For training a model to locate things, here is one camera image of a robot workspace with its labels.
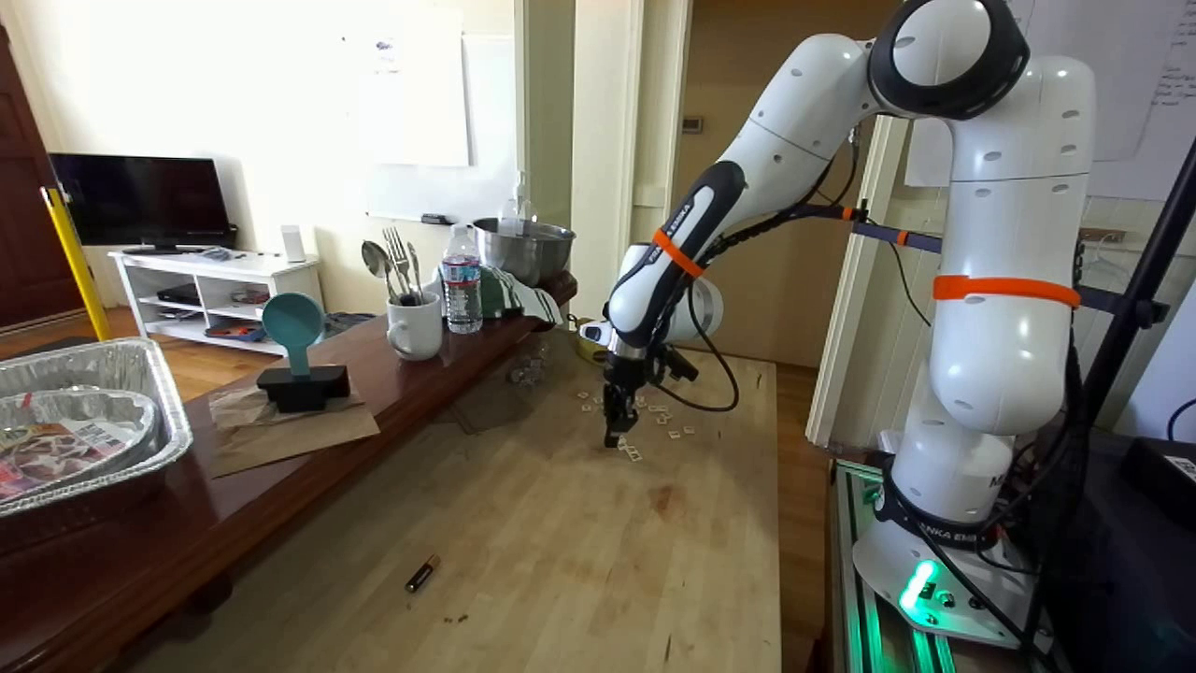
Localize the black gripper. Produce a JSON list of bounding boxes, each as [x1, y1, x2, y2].
[[602, 355, 651, 448]]

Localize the white crumpled cloth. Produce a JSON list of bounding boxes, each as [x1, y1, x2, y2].
[[494, 273, 561, 331]]

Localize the metal cooking pot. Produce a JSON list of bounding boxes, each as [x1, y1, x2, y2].
[[479, 214, 579, 288]]

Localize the brown wooden door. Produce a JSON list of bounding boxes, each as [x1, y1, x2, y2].
[[666, 0, 904, 370]]

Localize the clear plastic water bottle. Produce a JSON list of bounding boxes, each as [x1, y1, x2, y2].
[[437, 219, 486, 336]]

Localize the white ceramic mug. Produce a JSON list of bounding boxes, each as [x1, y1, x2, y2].
[[387, 288, 450, 367]]

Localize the metal cutlery piece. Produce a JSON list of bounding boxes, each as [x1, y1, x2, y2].
[[379, 225, 425, 299]]

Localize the metal spoon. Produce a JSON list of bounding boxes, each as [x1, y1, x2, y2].
[[359, 235, 395, 301]]

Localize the black base block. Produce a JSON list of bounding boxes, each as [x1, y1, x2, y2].
[[255, 361, 357, 413]]

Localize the brown paper sheet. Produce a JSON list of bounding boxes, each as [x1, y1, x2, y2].
[[202, 379, 387, 477]]

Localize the teal plastic scoop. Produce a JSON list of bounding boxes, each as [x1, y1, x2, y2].
[[260, 288, 329, 375]]

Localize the blue clamp bar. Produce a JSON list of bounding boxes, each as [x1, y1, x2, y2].
[[845, 200, 947, 259]]

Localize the white low shelf unit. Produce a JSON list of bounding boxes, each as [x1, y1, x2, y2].
[[110, 241, 327, 359]]

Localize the large aluminium foil tray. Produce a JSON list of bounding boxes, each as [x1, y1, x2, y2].
[[0, 331, 199, 518]]

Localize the dark wooden side table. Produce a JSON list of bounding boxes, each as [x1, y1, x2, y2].
[[0, 301, 584, 673]]

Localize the black flat screen television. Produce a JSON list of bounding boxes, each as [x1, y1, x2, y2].
[[48, 149, 240, 253]]

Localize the black equipment case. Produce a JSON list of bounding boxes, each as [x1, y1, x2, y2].
[[1043, 423, 1196, 673]]

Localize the foil pie dish colourful contents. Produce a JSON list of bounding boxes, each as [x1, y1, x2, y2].
[[0, 386, 161, 503]]

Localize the black tripod pole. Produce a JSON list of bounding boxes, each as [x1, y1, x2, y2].
[[1079, 134, 1196, 435]]

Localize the yellow pole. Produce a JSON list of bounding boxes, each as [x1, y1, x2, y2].
[[39, 182, 113, 342]]

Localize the white board with handwriting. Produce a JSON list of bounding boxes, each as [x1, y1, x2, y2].
[[900, 0, 1196, 200]]

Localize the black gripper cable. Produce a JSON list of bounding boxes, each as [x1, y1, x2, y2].
[[651, 317, 748, 418]]

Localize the green lit robot mount frame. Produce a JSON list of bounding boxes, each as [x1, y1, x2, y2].
[[827, 457, 1062, 673]]

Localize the white wall board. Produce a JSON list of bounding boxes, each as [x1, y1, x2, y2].
[[327, 23, 525, 225]]

